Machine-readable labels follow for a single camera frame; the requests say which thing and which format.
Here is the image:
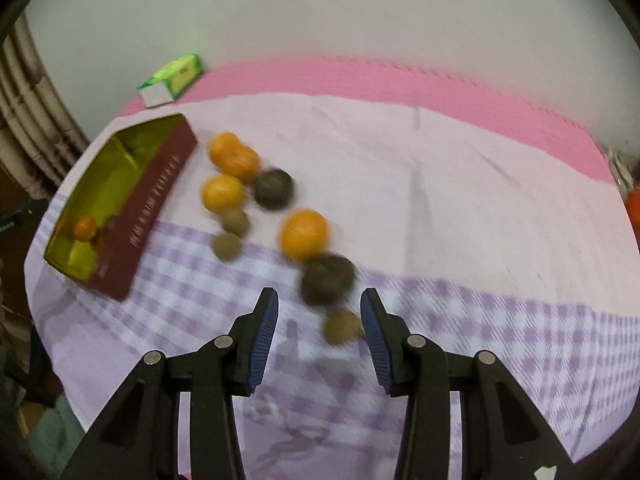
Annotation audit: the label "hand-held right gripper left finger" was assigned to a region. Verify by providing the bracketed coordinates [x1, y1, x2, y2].
[60, 287, 279, 480]

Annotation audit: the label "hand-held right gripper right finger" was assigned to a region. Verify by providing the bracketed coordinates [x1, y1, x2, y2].
[360, 288, 576, 480]

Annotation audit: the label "small brown kiwi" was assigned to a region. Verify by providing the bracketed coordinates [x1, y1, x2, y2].
[322, 308, 365, 346]
[221, 208, 250, 237]
[212, 232, 242, 262]

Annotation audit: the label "dark brown round fruit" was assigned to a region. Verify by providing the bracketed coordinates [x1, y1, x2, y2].
[300, 254, 357, 307]
[253, 168, 295, 210]

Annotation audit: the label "small orange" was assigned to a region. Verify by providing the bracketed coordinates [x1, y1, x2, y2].
[201, 174, 246, 212]
[73, 216, 98, 241]

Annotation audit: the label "dark red tin box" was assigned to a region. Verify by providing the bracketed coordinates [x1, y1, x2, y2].
[44, 112, 197, 302]

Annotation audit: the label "white lilac checked cloth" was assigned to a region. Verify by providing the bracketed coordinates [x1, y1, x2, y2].
[25, 92, 640, 480]

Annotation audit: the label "large orange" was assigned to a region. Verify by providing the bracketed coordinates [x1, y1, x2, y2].
[220, 145, 261, 183]

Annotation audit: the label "yellow-orange lemon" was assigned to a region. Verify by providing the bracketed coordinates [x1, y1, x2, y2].
[208, 132, 241, 171]

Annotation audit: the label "green tissue box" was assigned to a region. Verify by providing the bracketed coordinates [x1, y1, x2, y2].
[137, 54, 206, 109]

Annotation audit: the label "orange plastic bag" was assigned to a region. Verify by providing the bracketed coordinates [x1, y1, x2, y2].
[625, 192, 640, 241]

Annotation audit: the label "beige corrugated pipes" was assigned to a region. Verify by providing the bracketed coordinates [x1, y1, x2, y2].
[0, 15, 91, 196]

